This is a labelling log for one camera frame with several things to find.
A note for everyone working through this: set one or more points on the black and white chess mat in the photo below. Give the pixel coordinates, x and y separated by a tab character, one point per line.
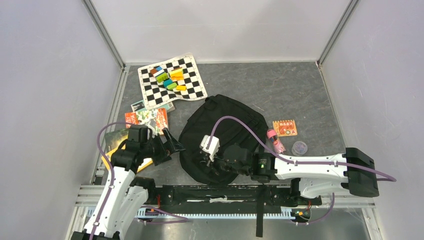
155	94

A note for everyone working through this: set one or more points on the light green flat brick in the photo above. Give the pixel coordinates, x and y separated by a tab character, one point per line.
172	86

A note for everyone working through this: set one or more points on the green toy brick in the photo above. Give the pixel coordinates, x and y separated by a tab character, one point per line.
162	77

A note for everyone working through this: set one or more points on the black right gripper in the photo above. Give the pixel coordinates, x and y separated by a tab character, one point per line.
208	162

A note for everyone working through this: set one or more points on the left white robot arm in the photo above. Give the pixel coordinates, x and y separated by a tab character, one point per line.
125	192

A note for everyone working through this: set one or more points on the orange treehouse story book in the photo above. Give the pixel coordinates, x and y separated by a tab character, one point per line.
156	118

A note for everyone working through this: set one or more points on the teal paperback book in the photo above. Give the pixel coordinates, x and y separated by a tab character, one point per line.
140	106

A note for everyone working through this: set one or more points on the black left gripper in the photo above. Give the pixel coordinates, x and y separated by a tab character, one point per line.
163	156

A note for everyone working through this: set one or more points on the teal toy brick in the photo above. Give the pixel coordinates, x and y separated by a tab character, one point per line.
167	82

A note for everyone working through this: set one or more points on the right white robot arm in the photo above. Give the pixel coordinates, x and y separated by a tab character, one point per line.
349	172

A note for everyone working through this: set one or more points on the orange toy brick stack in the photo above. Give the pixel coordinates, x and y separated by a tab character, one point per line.
176	74

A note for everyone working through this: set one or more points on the dark green forest book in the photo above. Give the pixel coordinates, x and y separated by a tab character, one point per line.
114	138

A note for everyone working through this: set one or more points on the yellow small toy brick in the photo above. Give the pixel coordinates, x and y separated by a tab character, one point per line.
181	88

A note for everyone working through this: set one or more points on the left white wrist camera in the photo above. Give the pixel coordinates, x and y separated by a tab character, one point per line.
209	145

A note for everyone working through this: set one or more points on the yellow book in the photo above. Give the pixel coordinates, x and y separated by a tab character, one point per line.
119	157

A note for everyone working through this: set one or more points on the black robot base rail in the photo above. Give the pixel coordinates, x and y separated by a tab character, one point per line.
231	199

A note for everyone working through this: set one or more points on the pink water bottle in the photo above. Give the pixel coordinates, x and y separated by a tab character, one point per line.
276	142

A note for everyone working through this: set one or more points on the black student backpack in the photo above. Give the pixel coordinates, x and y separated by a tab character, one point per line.
228	132

